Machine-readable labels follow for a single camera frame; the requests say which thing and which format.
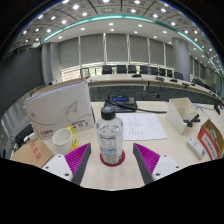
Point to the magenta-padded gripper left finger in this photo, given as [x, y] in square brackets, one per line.
[78, 159]

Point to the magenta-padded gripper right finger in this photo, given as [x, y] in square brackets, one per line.
[147, 159]

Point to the clear plastic water bottle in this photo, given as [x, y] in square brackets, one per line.
[109, 136]

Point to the white paper cup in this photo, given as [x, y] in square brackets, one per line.
[62, 140]

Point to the flat round red coaster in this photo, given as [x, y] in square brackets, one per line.
[121, 160]

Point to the white printed paper sheet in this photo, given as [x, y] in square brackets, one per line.
[143, 126]

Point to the flat brown cardboard sheet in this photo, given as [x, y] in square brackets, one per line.
[31, 153]

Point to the small white rectangular box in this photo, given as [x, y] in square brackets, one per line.
[196, 147]

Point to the large white cardboard box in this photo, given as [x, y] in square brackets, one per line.
[56, 110]

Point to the black marker pen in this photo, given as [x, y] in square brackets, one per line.
[191, 120]

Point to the black power strip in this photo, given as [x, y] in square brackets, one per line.
[23, 135]

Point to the red-sided open cardboard box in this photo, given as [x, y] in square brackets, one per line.
[206, 143]

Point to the black desk console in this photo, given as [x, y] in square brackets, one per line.
[120, 100]

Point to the teal hand tool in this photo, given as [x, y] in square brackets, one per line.
[214, 135]

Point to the black desk microphone units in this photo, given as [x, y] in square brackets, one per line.
[160, 79]

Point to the black desk device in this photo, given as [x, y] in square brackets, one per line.
[217, 108]

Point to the row of black chairs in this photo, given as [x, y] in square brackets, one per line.
[132, 69]

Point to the ceiling lights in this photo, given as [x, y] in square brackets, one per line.
[106, 1]

